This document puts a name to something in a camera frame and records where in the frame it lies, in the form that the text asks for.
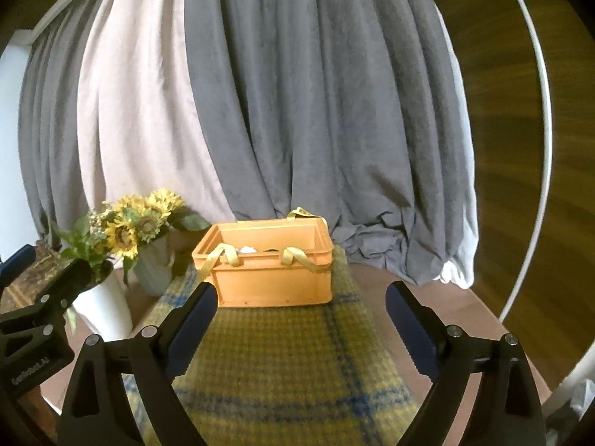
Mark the white sock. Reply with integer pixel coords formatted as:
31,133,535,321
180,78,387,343
238,246,258,254

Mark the green leafy plant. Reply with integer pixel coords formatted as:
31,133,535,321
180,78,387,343
51,210,113,288

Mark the white flower pot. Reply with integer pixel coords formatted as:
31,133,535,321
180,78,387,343
73,269,133,341

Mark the sunflower bouquet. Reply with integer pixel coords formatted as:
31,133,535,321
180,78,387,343
99,188,211,262

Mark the green vase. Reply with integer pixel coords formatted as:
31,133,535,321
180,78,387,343
132,236,174,296

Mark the yellow plaid woven blanket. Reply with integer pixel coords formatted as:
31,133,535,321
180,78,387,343
121,245,422,446

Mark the beige curtain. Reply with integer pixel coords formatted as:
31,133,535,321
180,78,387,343
77,0,235,223

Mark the orange plastic crate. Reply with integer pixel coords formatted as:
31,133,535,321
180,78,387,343
192,207,334,308

